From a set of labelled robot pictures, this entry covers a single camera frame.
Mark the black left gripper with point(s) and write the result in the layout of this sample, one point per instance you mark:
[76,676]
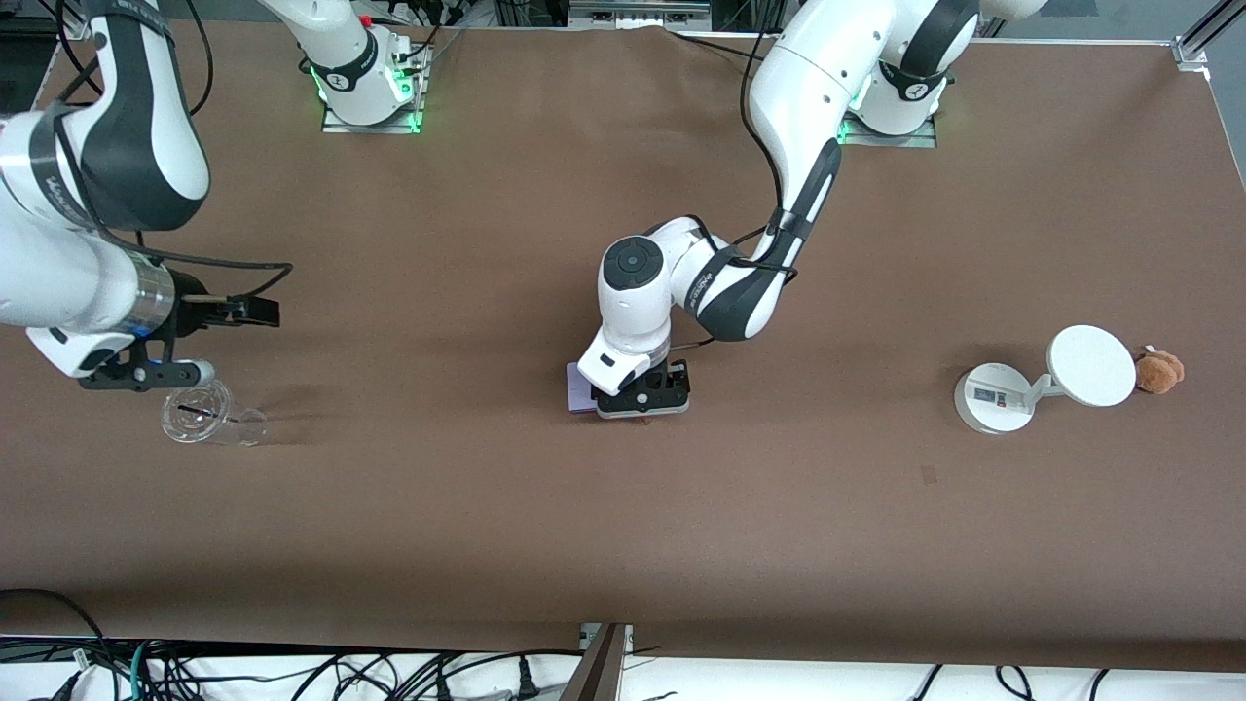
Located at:
[678,376]

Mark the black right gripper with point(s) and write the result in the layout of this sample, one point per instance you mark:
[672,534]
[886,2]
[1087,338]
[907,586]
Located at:
[191,313]

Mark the lilac Huawei phone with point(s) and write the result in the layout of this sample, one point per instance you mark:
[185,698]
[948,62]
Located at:
[574,401]

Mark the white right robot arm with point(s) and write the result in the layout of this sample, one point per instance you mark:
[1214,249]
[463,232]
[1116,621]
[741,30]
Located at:
[58,282]

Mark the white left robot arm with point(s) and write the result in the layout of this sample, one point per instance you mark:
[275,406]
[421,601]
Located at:
[808,78]

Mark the clear plastic cup with lid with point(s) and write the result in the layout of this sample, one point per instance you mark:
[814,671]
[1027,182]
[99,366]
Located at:
[198,411]

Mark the brown table cover sheet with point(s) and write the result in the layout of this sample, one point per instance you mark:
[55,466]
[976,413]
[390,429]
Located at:
[623,535]

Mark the aluminium profile beam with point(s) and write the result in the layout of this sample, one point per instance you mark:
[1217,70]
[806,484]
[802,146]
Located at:
[599,672]

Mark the black power plug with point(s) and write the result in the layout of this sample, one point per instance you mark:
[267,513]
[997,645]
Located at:
[527,686]

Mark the black left camera mount bracket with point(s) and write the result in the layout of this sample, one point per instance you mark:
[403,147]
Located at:
[623,401]

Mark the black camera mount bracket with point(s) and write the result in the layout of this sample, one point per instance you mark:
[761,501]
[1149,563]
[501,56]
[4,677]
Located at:
[136,376]
[623,401]

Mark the black right camera mount bracket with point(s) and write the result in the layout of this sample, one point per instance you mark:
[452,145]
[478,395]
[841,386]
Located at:
[136,376]

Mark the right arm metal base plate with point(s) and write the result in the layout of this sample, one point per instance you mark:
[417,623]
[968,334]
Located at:
[370,127]

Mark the aluminium frame rail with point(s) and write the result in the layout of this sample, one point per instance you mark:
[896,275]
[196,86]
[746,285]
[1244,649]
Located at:
[638,12]

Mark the aluminium corner post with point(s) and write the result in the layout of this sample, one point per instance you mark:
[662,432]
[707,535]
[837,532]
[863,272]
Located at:
[1192,44]

